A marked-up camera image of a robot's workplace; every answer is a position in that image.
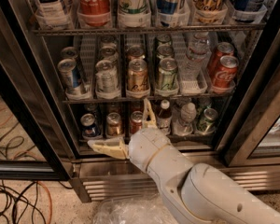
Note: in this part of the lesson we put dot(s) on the silver can third row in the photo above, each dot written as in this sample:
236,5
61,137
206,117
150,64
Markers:
108,40

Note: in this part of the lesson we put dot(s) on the red coke can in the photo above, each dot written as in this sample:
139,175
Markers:
225,71
221,49

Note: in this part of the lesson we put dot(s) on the brown juice bottle white cap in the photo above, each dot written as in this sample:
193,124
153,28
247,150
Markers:
164,116

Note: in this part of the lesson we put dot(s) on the green can front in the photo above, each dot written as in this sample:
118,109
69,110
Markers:
166,75

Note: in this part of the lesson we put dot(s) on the red can bottom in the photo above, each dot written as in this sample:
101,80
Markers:
135,121

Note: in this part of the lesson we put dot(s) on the red coke can front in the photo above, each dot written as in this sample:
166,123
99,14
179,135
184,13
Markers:
225,71

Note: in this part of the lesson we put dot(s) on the gold can bottom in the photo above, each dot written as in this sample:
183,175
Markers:
114,124

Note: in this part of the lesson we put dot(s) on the white label bottle top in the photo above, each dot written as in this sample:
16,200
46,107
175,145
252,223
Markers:
53,9

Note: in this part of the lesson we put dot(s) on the clear plastic bin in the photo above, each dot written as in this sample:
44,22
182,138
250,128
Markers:
147,209

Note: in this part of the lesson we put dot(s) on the right glass fridge door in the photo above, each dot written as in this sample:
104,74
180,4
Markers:
264,140

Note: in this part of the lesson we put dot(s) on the orange gold can rear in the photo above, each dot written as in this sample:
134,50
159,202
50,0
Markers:
135,52

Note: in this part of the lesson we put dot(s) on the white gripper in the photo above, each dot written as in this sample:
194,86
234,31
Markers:
144,147

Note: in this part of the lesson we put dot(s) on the blue pepsi can bottom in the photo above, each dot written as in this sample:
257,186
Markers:
90,128

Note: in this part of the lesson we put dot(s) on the orange gold can front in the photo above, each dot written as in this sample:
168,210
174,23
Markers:
137,75

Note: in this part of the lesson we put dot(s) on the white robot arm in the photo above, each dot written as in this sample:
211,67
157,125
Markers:
193,193

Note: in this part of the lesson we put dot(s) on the clear water bottle middle shelf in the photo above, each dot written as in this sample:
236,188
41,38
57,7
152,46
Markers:
198,46

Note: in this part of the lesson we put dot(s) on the green can bottom shelf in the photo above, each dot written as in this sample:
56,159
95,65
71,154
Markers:
207,120

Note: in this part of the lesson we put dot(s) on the steel fridge cabinet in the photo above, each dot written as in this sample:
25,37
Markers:
31,87

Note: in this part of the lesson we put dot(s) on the white empty shelf tray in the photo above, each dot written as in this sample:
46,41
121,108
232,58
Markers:
197,86

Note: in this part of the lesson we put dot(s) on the blue silver can rear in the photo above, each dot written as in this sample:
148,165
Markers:
70,53

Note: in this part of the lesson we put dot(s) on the orange gold can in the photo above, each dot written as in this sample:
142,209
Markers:
137,75
135,52

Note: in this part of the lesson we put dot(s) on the silver 7up can front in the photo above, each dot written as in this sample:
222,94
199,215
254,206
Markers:
106,76

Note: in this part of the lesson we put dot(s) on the blue silver can front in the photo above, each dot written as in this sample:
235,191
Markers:
71,76

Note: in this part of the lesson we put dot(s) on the red coke can rear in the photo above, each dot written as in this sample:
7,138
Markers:
221,49

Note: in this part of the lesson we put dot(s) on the left glass fridge door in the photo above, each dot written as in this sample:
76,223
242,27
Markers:
26,148

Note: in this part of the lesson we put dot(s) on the glass fridge door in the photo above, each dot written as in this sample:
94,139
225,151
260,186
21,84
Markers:
26,148
264,140

